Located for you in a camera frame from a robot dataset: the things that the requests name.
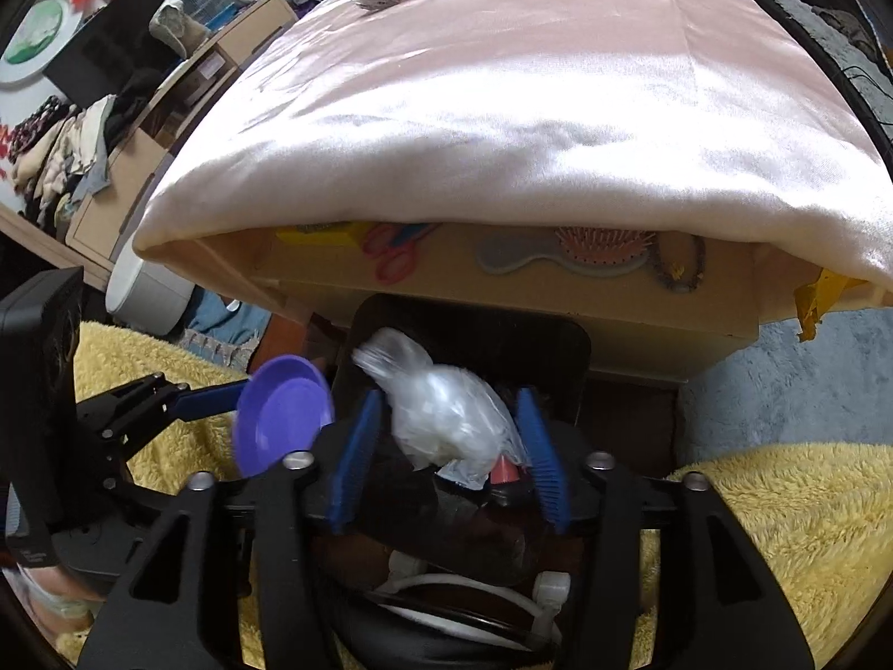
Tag black trash bin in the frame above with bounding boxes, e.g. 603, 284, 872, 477
307, 293, 594, 650

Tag round wall decoration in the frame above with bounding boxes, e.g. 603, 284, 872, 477
0, 0, 83, 88

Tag black television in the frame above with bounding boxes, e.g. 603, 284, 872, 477
43, 0, 210, 113

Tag bead necklace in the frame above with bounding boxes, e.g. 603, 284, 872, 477
651, 233, 707, 293

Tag white round bin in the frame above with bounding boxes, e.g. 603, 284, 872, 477
104, 247, 194, 336

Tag red scissors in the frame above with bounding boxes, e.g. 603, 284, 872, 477
363, 223, 442, 284

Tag grey white cage cover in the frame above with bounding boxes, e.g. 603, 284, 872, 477
150, 0, 256, 57

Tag grey rug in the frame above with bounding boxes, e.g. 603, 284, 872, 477
675, 307, 893, 463

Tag pile of clothes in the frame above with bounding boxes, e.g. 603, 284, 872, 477
0, 94, 141, 226

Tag beige television cabinet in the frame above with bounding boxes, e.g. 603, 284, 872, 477
66, 0, 301, 273

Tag blue jeans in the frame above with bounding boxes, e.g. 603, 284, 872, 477
177, 293, 275, 371

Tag purple plastic plate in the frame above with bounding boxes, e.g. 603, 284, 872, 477
232, 355, 336, 479

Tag pink satin tablecloth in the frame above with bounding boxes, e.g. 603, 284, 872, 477
132, 0, 893, 308

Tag orange hairbrush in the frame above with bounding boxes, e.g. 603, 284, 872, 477
554, 224, 654, 275

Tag yellow fluffy rug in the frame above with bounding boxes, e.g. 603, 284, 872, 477
70, 321, 893, 670

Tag yellow cloth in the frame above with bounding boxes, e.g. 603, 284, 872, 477
795, 269, 875, 343

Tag grey hairbrush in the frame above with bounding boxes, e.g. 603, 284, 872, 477
474, 232, 568, 275

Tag yellow box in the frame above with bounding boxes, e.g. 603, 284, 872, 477
275, 222, 375, 247

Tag clear plastic bag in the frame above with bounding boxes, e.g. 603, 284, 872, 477
351, 327, 527, 491

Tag black sofa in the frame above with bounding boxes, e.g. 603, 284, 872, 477
732, 0, 893, 155

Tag black cable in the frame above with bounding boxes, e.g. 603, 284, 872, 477
836, 61, 893, 128

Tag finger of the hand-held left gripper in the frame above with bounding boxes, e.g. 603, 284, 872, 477
75, 373, 251, 437
98, 429, 189, 504

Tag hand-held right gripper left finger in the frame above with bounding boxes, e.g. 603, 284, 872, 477
76, 387, 386, 670

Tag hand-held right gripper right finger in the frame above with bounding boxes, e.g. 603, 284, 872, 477
515, 386, 817, 670

